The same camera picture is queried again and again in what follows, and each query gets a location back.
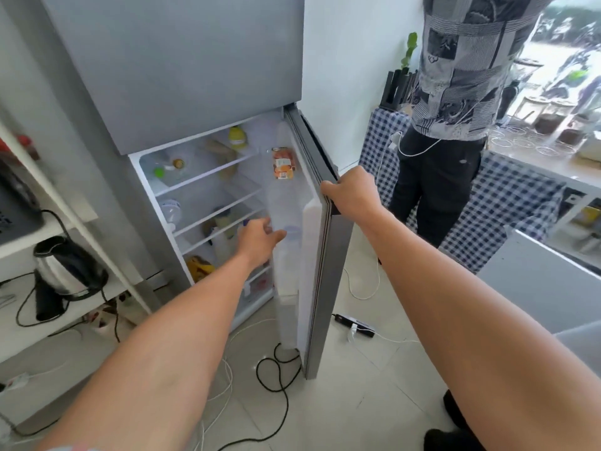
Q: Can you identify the person's left hand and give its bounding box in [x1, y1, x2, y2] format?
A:
[235, 218, 287, 272]

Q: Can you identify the person's right hand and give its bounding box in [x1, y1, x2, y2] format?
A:
[320, 165, 391, 226]

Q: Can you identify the silver refrigerator door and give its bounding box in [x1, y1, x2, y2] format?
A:
[263, 103, 354, 381]

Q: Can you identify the person's right forearm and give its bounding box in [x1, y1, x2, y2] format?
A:
[354, 206, 601, 451]

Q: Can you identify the person's left forearm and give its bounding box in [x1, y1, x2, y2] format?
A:
[35, 251, 270, 451]

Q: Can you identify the orange juice carton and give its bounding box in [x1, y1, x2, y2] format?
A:
[272, 147, 297, 181]

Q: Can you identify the yellow bag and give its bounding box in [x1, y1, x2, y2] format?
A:
[186, 256, 218, 283]

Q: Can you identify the clear white cap bottle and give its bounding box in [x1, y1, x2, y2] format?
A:
[159, 199, 184, 232]

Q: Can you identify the black power strip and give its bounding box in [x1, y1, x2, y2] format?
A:
[332, 313, 377, 339]

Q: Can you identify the green cap bottle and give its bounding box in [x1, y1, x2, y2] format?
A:
[152, 157, 187, 183]

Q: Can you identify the green plant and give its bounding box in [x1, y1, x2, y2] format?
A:
[400, 32, 419, 71]

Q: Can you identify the blue white checked tablecloth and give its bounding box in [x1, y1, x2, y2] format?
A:
[359, 107, 566, 275]

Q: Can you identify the silver refrigerator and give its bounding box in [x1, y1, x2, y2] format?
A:
[38, 0, 306, 335]

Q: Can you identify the white shelf rack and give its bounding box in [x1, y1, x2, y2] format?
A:
[0, 121, 162, 439]

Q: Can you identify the steel electric kettle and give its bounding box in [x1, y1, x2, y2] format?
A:
[33, 236, 110, 302]

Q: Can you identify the white cabinet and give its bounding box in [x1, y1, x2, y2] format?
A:
[478, 228, 601, 335]

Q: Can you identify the glass jar with brown contents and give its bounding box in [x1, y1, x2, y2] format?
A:
[556, 115, 591, 147]
[533, 99, 576, 136]

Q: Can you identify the person's black shoe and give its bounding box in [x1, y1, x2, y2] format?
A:
[424, 390, 484, 451]

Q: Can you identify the black microwave oven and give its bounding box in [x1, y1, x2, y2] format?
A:
[0, 154, 45, 246]

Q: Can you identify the white charger cable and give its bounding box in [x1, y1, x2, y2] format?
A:
[376, 130, 443, 193]

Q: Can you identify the black floor cable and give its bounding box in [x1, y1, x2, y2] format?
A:
[199, 342, 302, 451]

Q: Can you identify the white floor cable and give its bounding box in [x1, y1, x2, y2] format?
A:
[193, 318, 279, 451]

